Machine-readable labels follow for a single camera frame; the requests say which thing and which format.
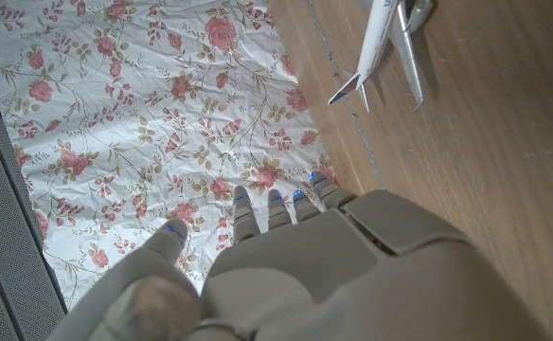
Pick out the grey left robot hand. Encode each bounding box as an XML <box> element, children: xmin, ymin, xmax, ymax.
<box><xmin>44</xmin><ymin>170</ymin><xmax>553</xmax><ymax>341</ymax></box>

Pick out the white toy airplane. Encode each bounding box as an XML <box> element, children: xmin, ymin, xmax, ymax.
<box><xmin>327</xmin><ymin>0</ymin><xmax>435</xmax><ymax>114</ymax></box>

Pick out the floral backdrop cloth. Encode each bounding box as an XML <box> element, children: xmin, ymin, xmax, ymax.
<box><xmin>0</xmin><ymin>0</ymin><xmax>339</xmax><ymax>312</ymax></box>

